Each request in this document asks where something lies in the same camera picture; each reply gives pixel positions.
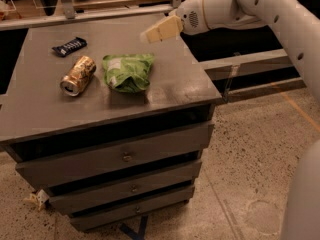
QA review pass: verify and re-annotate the top grey drawer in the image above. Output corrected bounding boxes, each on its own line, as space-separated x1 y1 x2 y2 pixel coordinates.
16 121 213 189

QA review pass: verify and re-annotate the green rice chip bag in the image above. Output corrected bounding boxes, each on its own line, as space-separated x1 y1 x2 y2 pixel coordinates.
102 53 154 93

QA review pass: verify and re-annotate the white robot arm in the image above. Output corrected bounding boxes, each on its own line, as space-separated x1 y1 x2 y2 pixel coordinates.
141 0 320 240

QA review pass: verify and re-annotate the grey metal railing frame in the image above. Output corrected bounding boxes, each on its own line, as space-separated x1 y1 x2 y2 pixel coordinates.
0 0 320 103

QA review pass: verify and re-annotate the grey drawer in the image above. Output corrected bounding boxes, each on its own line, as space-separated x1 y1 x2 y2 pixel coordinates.
50 159 202 215
70 185 195 231
16 121 213 189

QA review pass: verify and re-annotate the black candy bar wrapper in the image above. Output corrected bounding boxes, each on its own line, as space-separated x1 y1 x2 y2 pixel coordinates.
52 37 87 57

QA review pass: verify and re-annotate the blue tape cross on floor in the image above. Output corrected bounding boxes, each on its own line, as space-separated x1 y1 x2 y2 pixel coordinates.
119 215 149 240

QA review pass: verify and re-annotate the orange soda can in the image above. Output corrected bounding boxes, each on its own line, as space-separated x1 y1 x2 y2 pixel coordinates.
60 56 96 97

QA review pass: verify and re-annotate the bottom grey drawer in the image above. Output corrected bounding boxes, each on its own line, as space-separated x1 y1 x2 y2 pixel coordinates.
70 185 195 231

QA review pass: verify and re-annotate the middle grey drawer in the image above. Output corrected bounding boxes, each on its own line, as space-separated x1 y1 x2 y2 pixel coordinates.
50 159 202 215

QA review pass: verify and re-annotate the crumpled paper scrap on floor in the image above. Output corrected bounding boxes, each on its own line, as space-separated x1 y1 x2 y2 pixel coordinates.
24 189 49 211

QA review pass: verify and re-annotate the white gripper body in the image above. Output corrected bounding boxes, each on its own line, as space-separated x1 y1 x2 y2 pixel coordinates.
175 0 209 35

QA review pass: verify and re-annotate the grey drawer cabinet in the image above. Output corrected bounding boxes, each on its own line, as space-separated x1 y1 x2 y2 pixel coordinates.
0 15 219 219

